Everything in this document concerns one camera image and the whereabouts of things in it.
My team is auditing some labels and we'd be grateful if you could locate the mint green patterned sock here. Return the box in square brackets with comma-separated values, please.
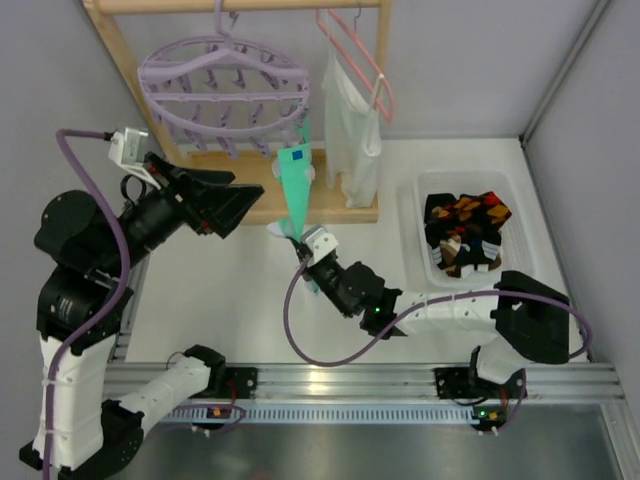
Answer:
[267, 114, 321, 296]

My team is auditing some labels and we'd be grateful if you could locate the purple round clip hanger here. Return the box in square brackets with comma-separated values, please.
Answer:
[137, 1, 310, 157]

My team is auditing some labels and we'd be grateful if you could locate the brown striped sock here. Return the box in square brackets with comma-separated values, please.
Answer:
[439, 208, 469, 279]

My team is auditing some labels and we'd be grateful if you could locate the black red argyle sock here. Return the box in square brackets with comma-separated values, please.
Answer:
[445, 196, 490, 236]
[480, 191, 513, 231]

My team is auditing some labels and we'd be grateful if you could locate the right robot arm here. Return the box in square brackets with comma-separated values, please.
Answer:
[302, 253, 570, 385]

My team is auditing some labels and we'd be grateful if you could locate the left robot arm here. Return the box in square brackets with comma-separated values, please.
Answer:
[19, 153, 264, 479]

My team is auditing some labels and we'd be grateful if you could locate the white cloth on hanger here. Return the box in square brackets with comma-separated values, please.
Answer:
[322, 54, 382, 208]

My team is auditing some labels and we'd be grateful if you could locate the pink clothes hanger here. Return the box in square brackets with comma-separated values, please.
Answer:
[315, 1, 396, 124]

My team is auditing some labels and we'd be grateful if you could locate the black sock with white stripes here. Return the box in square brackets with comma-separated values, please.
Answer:
[424, 193, 456, 267]

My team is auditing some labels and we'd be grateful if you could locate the white plastic laundry basket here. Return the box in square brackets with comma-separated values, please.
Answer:
[396, 170, 536, 290]

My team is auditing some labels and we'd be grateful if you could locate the aluminium corner profile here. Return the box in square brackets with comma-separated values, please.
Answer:
[519, 0, 615, 150]

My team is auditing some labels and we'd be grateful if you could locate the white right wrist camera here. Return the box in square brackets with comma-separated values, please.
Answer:
[301, 225, 339, 266]

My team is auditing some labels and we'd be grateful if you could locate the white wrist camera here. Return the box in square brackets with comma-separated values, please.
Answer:
[301, 225, 339, 266]
[108, 127, 160, 188]

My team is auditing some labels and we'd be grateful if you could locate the wooden drying rack frame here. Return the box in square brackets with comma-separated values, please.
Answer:
[84, 1, 378, 227]

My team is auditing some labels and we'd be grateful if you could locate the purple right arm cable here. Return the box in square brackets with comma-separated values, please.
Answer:
[283, 259, 594, 367]

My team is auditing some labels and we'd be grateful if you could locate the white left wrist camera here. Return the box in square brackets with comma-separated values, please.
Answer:
[108, 127, 160, 188]

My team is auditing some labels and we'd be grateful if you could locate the aluminium mounting rail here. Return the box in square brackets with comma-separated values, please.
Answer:
[102, 362, 626, 404]

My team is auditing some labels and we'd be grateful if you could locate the white slotted cable duct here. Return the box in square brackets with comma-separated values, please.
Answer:
[164, 402, 609, 427]

